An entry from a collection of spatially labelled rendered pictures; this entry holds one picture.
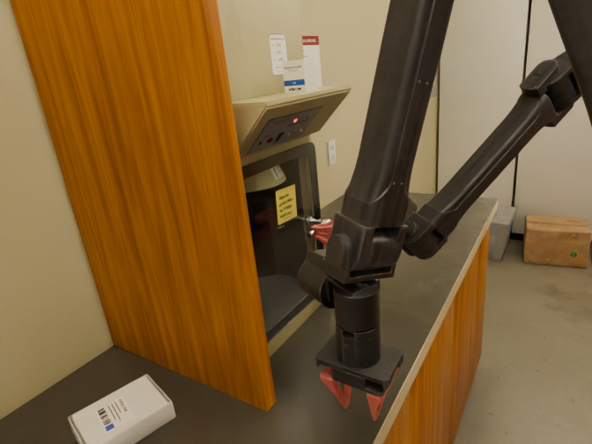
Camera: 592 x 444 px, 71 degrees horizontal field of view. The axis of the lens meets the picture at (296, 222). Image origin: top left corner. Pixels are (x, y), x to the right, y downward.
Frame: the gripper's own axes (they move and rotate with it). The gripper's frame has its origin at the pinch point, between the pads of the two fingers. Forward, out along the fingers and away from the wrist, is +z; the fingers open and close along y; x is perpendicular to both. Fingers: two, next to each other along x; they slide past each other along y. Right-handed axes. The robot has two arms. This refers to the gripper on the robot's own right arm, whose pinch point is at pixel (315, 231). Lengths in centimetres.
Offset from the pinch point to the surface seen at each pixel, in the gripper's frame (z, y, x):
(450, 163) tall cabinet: 33, -58, -289
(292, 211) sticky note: 4.2, 5.2, 2.3
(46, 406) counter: 41, -25, 50
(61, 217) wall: 49, 10, 30
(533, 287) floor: -40, -123, -212
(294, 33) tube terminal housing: 5.2, 42.7, -8.2
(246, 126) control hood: -1.3, 27.7, 21.0
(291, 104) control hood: -5.7, 30.0, 13.4
